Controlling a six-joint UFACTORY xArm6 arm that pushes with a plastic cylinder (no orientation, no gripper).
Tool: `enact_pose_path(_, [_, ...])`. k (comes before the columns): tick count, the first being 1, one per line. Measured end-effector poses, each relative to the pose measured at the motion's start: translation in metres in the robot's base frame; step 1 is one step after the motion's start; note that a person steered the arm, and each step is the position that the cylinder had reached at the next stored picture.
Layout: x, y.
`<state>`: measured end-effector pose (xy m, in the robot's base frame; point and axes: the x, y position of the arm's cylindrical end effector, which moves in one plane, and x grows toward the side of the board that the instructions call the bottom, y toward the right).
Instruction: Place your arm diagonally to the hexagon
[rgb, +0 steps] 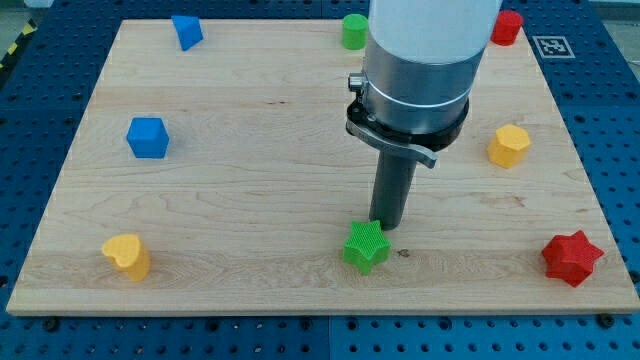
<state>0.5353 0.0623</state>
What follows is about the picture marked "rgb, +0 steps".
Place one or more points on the green cylinder block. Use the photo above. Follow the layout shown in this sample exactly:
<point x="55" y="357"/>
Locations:
<point x="354" y="31"/>

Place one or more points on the black yellow hazard tape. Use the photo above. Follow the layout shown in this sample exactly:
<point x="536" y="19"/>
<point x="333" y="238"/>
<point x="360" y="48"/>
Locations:
<point x="17" y="48"/>

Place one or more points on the blue triangular block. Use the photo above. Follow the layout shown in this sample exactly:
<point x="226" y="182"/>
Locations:
<point x="188" y="30"/>

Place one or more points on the yellow heart block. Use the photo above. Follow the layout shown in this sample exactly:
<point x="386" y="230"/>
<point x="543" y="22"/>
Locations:
<point x="128" y="254"/>

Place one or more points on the green star block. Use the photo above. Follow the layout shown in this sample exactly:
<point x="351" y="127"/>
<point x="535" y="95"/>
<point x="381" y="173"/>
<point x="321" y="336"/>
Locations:
<point x="366" y="246"/>

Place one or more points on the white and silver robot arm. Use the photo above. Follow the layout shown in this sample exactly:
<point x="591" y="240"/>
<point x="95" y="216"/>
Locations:
<point x="420" y="61"/>

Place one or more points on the white fiducial marker tag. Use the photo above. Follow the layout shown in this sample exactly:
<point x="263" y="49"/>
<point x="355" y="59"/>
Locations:
<point x="553" y="47"/>

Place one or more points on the red star block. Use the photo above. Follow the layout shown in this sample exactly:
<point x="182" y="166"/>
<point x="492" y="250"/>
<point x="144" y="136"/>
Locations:
<point x="571" y="258"/>

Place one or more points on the yellow hexagon block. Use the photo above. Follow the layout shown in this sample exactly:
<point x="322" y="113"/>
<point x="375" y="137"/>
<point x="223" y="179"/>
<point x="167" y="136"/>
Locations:
<point x="509" y="146"/>

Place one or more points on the red cylinder block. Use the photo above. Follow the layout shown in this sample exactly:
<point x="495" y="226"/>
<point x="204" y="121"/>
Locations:
<point x="506" y="28"/>

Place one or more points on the light wooden board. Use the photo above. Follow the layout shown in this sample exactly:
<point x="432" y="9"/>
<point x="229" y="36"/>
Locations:
<point x="248" y="212"/>

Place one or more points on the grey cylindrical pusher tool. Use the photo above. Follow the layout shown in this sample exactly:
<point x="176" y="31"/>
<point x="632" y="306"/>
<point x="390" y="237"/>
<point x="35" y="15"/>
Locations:
<point x="393" y="180"/>

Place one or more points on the blue hexagon block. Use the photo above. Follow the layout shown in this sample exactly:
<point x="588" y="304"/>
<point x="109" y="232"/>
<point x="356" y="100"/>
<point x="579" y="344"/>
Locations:
<point x="147" y="137"/>

